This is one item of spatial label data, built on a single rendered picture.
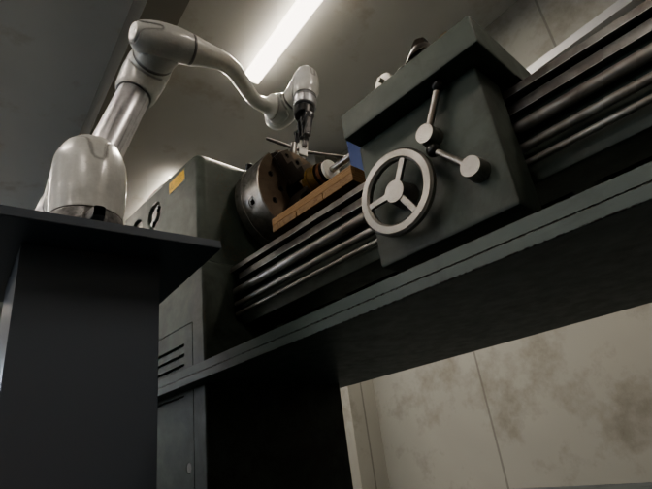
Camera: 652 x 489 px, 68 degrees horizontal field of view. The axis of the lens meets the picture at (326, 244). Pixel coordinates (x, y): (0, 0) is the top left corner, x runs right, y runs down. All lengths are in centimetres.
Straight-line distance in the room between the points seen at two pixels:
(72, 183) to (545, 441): 285
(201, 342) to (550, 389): 234
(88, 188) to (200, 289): 42
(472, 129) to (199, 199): 92
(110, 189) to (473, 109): 78
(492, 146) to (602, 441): 250
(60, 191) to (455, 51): 84
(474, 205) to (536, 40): 308
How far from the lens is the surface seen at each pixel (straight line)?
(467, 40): 85
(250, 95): 188
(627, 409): 306
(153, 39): 163
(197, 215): 149
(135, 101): 164
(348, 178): 110
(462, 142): 82
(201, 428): 131
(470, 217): 77
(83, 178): 117
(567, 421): 320
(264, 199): 142
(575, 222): 66
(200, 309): 136
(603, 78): 88
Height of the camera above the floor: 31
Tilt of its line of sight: 24 degrees up
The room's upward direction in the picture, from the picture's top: 8 degrees counter-clockwise
